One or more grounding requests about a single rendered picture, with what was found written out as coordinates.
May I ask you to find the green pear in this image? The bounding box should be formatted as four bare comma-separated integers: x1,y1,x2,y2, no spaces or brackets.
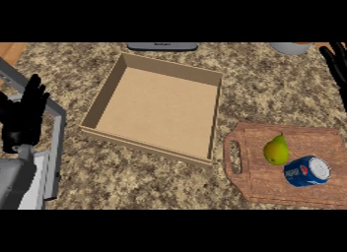
262,132,292,166

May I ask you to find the dark grey flat appliance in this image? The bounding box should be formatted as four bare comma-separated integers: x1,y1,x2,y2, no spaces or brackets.
126,41,200,52

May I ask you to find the grey metal frame rack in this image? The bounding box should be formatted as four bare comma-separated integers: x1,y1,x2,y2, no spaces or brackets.
0,47,67,211

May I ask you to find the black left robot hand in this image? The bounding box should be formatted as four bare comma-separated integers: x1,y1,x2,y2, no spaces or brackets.
0,74,51,155

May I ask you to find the brown wooden cutting board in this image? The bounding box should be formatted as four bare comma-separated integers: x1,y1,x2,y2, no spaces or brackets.
221,122,347,210

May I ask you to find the blue soda can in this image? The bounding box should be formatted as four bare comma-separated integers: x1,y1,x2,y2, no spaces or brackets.
283,155,333,188

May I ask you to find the open cardboard box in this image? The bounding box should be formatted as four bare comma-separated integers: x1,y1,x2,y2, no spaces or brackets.
79,52,224,166

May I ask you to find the pale grey round container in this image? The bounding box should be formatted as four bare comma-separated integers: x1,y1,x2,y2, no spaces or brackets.
268,41,313,56

